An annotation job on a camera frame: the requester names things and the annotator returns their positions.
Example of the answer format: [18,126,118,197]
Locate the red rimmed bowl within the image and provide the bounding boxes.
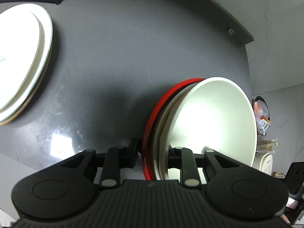
[140,78,204,180]

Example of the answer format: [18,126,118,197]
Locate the large white bowl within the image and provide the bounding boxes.
[167,77,257,180]

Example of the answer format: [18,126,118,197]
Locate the wooden chopstick packets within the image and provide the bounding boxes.
[256,139,279,154]

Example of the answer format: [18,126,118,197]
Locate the plastic bag with packets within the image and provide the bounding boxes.
[253,99,272,135]

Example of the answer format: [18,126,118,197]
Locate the brown cooker inner pot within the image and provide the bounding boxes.
[252,95,272,137]

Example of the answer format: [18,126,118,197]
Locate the white blue-rimmed plate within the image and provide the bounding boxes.
[1,8,41,109]

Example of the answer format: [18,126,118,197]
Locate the white flower pattern plate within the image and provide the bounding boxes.
[1,4,53,125]

